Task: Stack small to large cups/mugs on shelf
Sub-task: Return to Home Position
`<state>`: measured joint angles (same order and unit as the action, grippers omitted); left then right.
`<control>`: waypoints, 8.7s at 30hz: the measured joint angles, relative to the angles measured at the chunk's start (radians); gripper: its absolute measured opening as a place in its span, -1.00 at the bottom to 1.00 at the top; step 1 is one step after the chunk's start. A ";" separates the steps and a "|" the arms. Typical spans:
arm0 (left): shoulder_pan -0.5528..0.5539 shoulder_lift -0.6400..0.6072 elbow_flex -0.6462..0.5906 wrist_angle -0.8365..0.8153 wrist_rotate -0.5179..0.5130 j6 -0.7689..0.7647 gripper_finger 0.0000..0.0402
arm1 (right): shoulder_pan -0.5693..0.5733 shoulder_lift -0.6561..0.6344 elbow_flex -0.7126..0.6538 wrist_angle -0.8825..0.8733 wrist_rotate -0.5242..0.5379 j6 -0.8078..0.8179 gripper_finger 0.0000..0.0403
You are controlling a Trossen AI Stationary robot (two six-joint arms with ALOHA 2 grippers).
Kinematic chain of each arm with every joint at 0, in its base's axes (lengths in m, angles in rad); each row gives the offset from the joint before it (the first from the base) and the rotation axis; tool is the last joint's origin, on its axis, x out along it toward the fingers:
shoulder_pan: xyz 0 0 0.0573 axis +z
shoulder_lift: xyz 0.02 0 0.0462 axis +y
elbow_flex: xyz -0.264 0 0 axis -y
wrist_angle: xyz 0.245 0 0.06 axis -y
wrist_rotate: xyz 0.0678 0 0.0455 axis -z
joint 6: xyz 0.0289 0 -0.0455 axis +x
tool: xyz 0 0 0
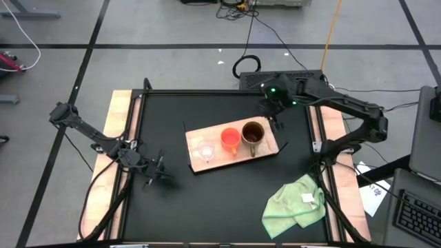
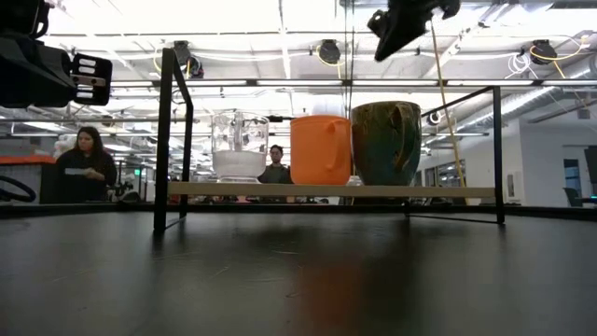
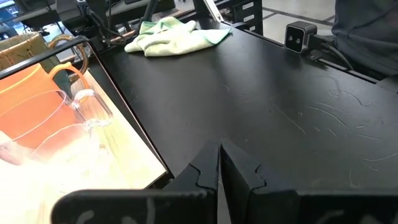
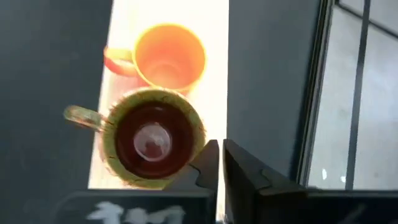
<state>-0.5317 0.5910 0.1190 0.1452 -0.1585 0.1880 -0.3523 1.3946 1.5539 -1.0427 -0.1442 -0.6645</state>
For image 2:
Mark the black cable loop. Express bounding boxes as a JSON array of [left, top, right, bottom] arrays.
[[0, 175, 38, 203]]

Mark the black monitor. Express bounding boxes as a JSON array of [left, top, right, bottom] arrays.
[[39, 162, 60, 205]]

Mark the green blue glazed ceramic mug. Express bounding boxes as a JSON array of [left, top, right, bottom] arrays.
[[350, 100, 423, 188]]

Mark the yellow cable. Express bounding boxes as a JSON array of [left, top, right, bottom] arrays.
[[428, 21, 468, 189]]

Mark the person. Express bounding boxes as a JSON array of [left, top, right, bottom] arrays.
[[54, 125, 118, 204], [257, 144, 295, 185]]

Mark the orange plastic mug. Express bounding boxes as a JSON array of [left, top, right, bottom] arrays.
[[289, 115, 353, 187]]

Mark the black aluminium table frame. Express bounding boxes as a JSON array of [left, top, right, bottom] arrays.
[[0, 203, 597, 222]]

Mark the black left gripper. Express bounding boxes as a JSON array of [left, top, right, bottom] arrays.
[[0, 35, 114, 110]]

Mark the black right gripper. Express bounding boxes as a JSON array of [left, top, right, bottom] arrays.
[[367, 0, 462, 63]]

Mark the dark office chair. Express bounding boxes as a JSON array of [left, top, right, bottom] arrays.
[[562, 186, 597, 208]]

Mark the wooden cutting board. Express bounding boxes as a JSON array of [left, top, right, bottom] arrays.
[[153, 46, 507, 234]]

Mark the red orange object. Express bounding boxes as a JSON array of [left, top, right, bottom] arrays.
[[0, 155, 58, 166]]

